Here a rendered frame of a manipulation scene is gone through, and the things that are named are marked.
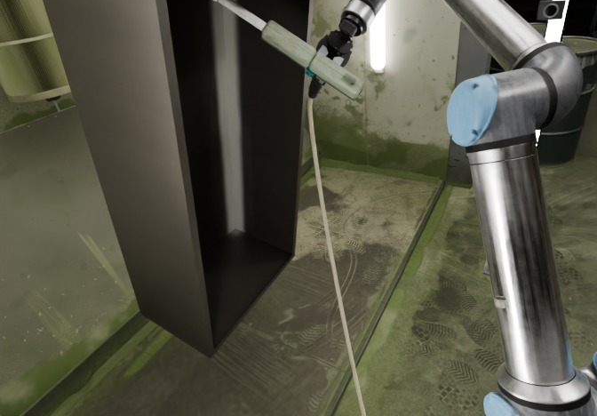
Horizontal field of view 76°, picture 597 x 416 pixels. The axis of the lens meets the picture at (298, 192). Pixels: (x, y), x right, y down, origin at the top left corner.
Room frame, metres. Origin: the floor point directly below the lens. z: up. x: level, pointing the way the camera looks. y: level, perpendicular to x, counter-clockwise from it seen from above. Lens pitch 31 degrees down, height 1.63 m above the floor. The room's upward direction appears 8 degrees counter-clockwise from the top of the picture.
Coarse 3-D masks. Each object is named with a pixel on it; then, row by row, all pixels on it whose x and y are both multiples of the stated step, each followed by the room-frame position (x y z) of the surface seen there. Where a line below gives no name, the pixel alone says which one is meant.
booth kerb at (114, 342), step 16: (128, 320) 1.40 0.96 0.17; (144, 320) 1.46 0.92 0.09; (112, 336) 1.32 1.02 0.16; (128, 336) 1.37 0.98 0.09; (96, 352) 1.24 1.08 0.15; (112, 352) 1.29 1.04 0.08; (80, 368) 1.17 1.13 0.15; (96, 368) 1.21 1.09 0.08; (64, 384) 1.11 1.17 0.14; (80, 384) 1.14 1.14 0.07; (48, 400) 1.04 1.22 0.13; (64, 400) 1.08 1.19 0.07
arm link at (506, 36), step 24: (456, 0) 0.96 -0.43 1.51; (480, 0) 0.90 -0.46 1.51; (480, 24) 0.86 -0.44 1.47; (504, 24) 0.81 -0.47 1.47; (528, 24) 0.79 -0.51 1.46; (504, 48) 0.78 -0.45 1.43; (528, 48) 0.73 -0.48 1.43; (552, 48) 0.69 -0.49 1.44; (552, 72) 0.63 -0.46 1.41; (576, 72) 0.64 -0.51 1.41; (576, 96) 0.61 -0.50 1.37; (552, 120) 0.60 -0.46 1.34
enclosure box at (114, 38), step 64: (64, 0) 0.91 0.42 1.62; (128, 0) 0.80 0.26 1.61; (192, 0) 1.34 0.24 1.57; (256, 0) 1.38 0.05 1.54; (64, 64) 0.97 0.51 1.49; (128, 64) 0.83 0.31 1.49; (192, 64) 1.33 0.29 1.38; (256, 64) 1.40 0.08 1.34; (128, 128) 0.88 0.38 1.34; (192, 128) 1.33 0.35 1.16; (256, 128) 1.43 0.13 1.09; (128, 192) 0.94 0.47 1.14; (192, 192) 0.82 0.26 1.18; (256, 192) 1.47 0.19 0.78; (128, 256) 1.02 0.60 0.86; (192, 256) 0.83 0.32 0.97; (256, 256) 1.38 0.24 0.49; (192, 320) 0.89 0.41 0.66
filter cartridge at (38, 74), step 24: (0, 0) 1.73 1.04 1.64; (24, 0) 1.76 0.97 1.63; (0, 24) 1.71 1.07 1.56; (24, 24) 1.74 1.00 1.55; (48, 24) 1.81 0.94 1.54; (0, 48) 1.71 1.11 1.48; (24, 48) 1.74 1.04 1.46; (48, 48) 1.77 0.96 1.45; (0, 72) 1.72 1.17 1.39; (24, 72) 1.71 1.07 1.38; (48, 72) 1.75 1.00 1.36; (24, 96) 1.70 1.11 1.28; (48, 96) 1.72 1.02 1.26
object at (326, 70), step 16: (224, 0) 1.14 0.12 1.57; (240, 16) 1.13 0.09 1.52; (256, 16) 1.12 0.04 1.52; (272, 32) 1.08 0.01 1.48; (288, 32) 1.08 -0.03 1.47; (288, 48) 1.06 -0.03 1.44; (304, 48) 1.06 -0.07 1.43; (304, 64) 1.05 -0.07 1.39; (320, 64) 1.03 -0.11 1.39; (336, 64) 1.04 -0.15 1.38; (320, 80) 1.06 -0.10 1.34; (336, 80) 1.01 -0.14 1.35; (352, 80) 0.99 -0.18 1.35; (352, 96) 1.00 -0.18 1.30
